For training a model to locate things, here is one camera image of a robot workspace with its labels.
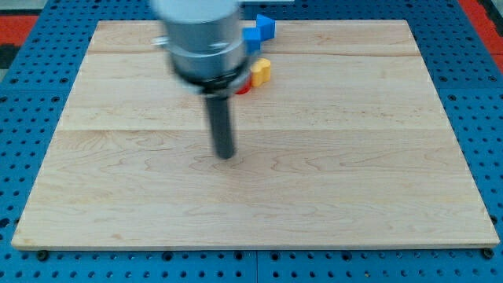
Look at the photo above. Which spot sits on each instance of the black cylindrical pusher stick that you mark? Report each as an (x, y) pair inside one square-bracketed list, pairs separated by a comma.
[(219, 120)]

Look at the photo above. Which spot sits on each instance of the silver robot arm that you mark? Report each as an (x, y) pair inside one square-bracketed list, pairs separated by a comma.
[(205, 47)]

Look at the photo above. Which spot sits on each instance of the blue cube block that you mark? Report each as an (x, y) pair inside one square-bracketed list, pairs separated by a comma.
[(252, 39)]

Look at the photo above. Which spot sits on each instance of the blue triangle block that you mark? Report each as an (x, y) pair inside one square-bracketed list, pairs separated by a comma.
[(267, 27)]

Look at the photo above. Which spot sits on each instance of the red round block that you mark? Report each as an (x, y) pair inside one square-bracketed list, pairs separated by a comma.
[(246, 87)]

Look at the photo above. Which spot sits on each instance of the yellow heart block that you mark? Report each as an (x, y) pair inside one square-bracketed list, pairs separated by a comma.
[(260, 72)]

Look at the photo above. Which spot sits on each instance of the light wooden board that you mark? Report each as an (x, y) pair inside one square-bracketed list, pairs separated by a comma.
[(346, 147)]

